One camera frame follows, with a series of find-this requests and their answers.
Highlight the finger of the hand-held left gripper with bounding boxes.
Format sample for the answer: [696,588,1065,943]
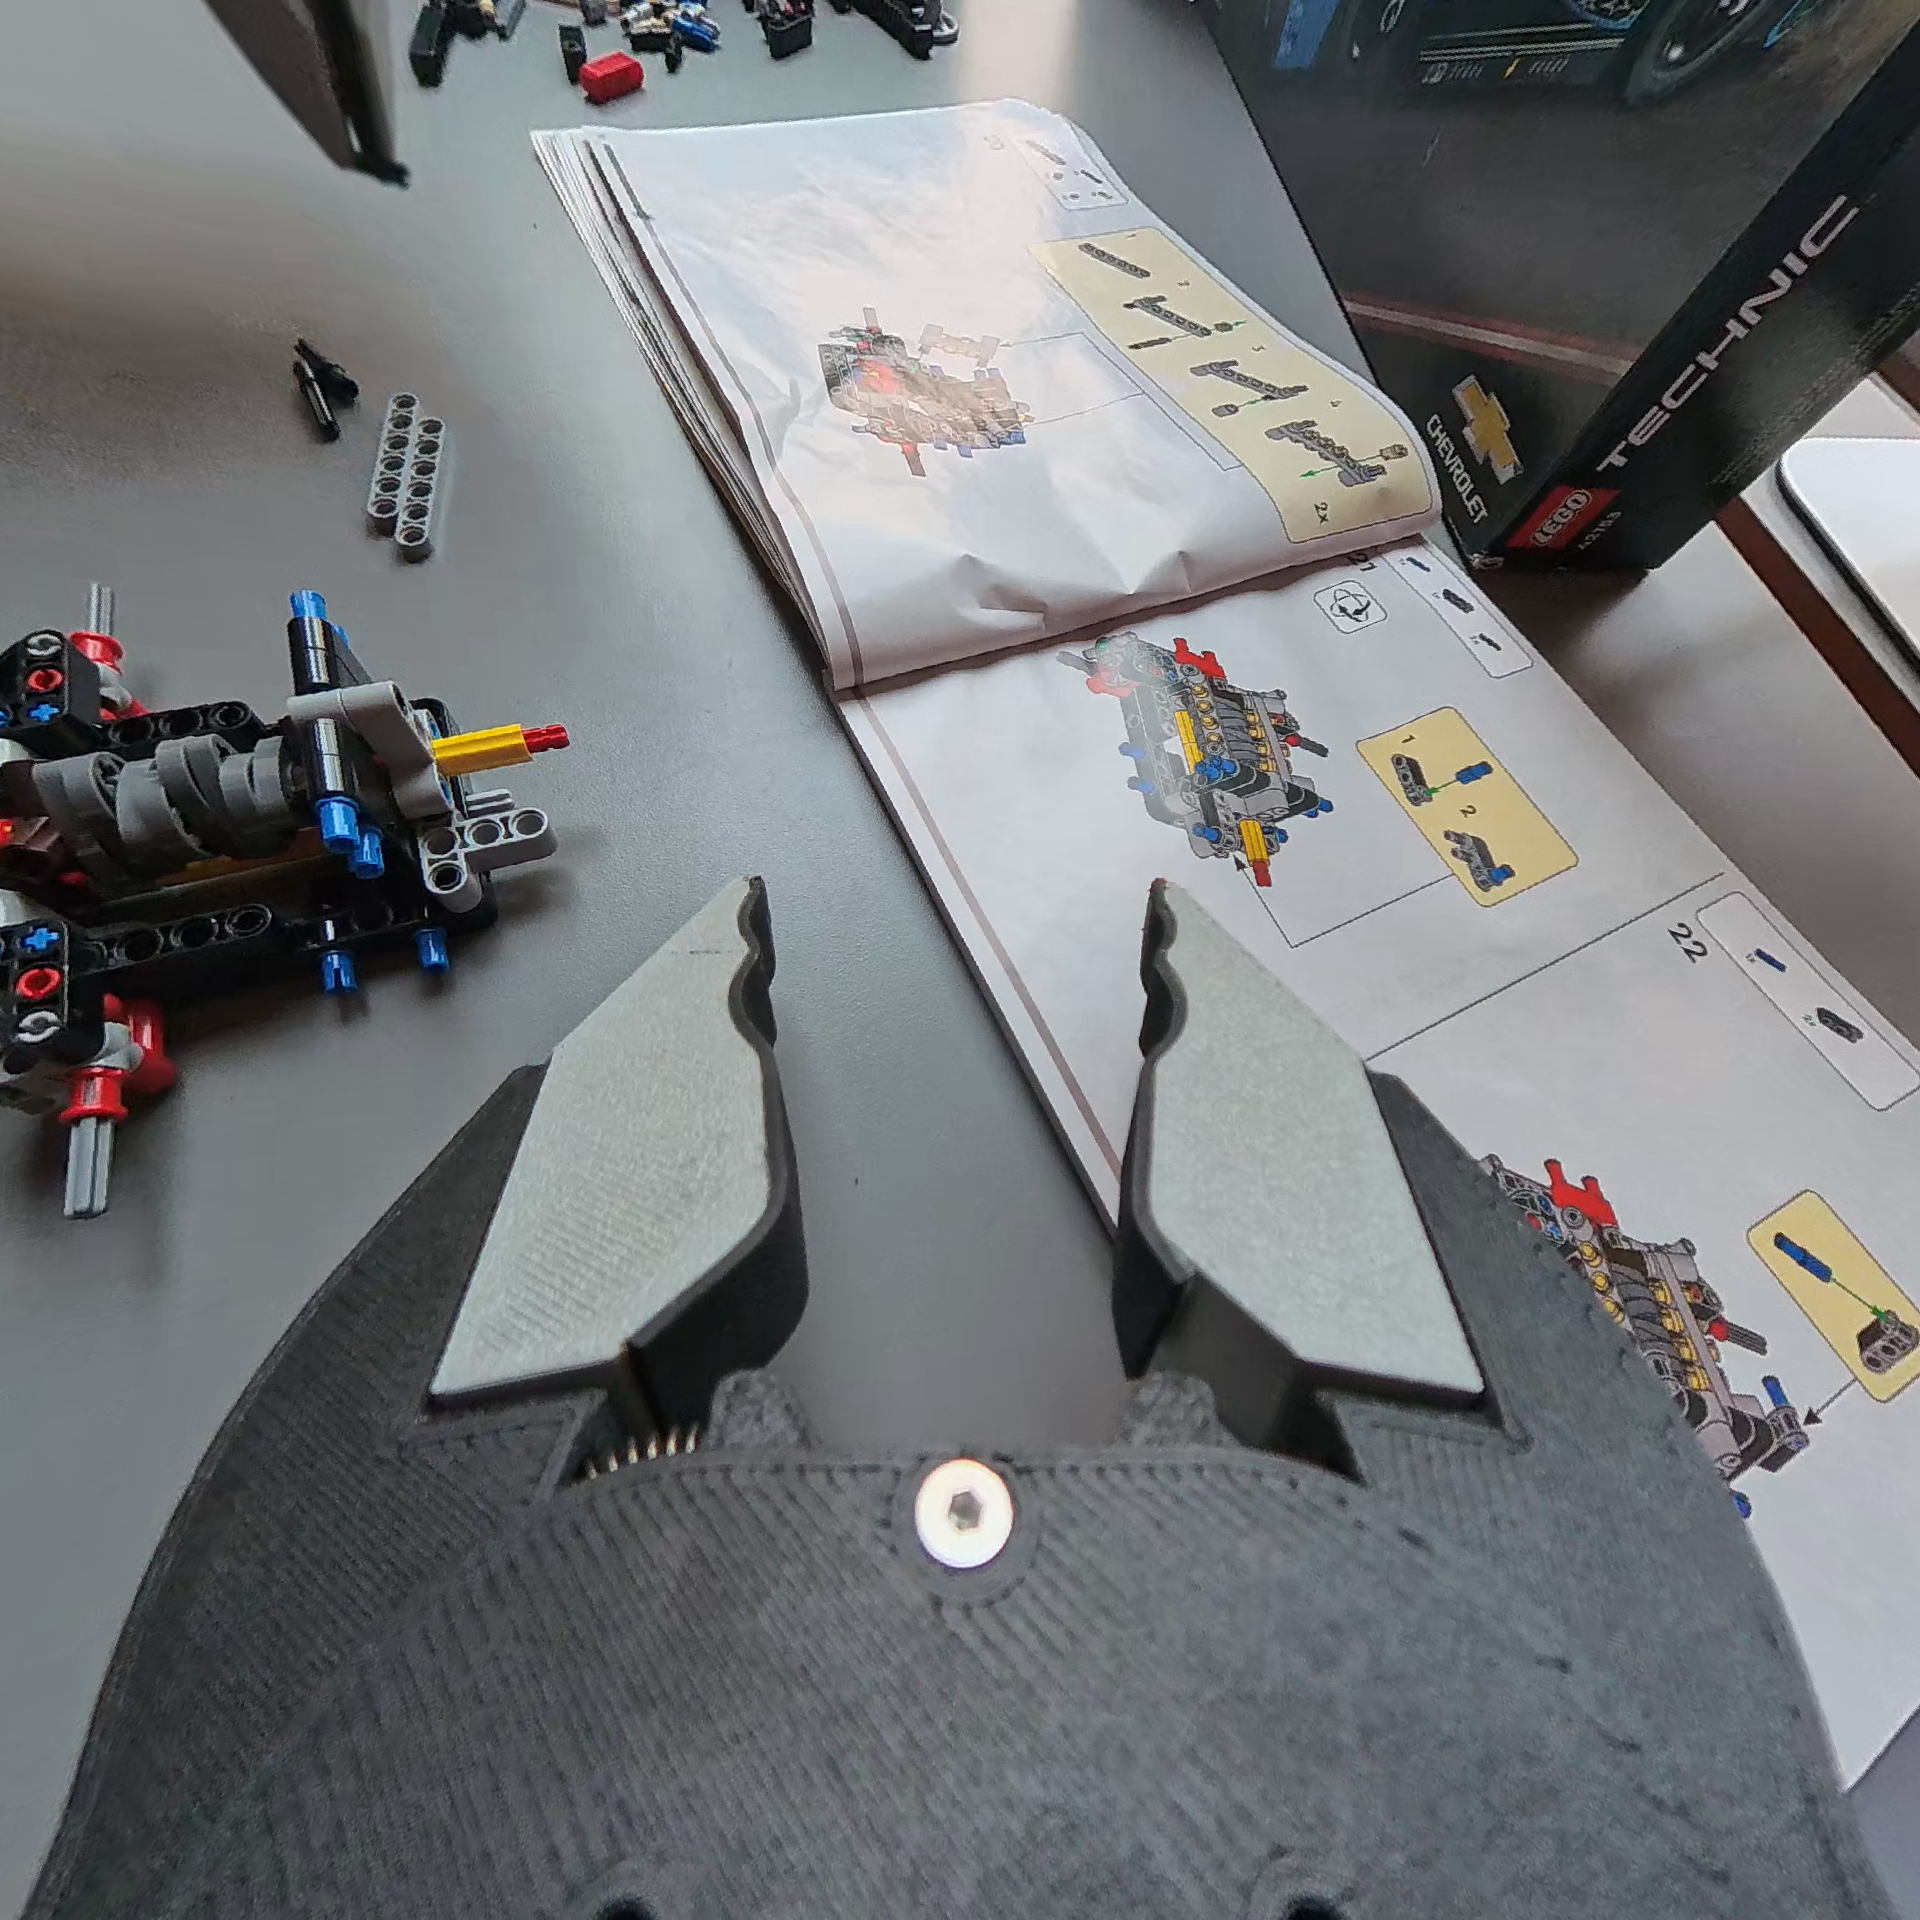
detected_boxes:
[202,0,410,189]

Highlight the lego chassis assembly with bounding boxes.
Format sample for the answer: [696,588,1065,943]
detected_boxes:
[0,585,571,1220]

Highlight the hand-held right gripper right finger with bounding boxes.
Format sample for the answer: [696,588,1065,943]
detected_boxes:
[1113,880,1488,1465]

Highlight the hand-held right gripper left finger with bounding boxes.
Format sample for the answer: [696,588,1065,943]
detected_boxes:
[427,873,809,1409]

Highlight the lego set box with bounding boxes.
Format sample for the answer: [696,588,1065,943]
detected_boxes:
[1200,0,1920,577]

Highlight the lego instruction booklet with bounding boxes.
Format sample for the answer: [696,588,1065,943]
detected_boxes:
[532,96,1920,1795]

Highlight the pile of lego pieces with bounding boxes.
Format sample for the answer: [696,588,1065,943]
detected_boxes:
[406,0,962,105]

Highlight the white monitor stand base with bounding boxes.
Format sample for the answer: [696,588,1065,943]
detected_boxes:
[1773,434,1920,671]

